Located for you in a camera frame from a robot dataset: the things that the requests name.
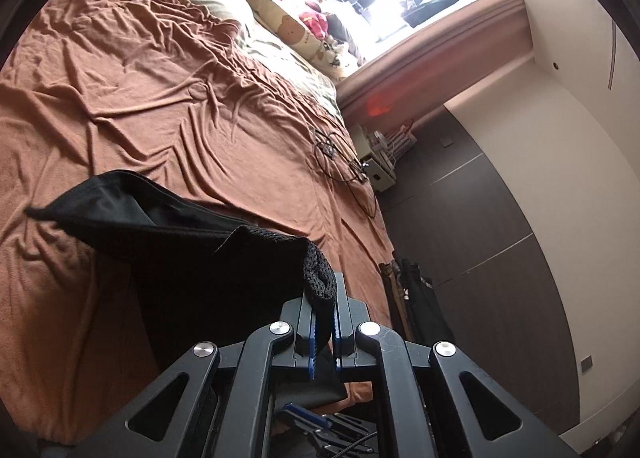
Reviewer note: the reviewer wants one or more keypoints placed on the bear print window cushion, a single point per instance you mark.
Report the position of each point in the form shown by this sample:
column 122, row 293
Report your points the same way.
column 295, row 32

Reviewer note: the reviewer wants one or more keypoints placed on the brown blanket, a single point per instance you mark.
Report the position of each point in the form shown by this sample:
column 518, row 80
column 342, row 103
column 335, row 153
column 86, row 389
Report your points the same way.
column 150, row 112

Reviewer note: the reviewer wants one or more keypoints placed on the black bag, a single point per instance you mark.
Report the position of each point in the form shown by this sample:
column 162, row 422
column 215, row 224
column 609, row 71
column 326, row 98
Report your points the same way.
column 425, row 298

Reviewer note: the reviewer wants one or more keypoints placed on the black tank top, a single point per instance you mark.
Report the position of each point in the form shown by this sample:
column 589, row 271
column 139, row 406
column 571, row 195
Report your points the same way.
column 200, row 268

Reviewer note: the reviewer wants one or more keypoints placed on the pink curtain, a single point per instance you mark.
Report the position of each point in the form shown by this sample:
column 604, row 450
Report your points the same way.
column 425, row 62

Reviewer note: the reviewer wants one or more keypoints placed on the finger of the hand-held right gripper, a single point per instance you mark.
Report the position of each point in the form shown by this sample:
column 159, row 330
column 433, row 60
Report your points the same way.
column 302, row 420

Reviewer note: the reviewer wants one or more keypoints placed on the pile of plush toys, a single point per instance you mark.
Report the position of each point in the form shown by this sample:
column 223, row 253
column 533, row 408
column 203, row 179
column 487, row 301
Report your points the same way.
column 310, row 17

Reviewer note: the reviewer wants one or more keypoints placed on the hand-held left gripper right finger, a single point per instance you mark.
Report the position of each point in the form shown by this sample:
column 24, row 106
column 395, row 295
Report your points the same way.
column 339, row 338

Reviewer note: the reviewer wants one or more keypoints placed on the small white rack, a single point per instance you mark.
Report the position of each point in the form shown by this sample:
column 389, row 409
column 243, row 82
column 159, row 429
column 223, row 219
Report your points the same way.
column 395, row 140

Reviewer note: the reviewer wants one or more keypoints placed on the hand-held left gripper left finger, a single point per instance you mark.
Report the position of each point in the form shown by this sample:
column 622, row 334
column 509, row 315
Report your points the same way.
column 312, row 338

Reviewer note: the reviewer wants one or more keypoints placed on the white nightstand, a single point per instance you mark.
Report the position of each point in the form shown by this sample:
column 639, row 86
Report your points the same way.
column 380, row 177

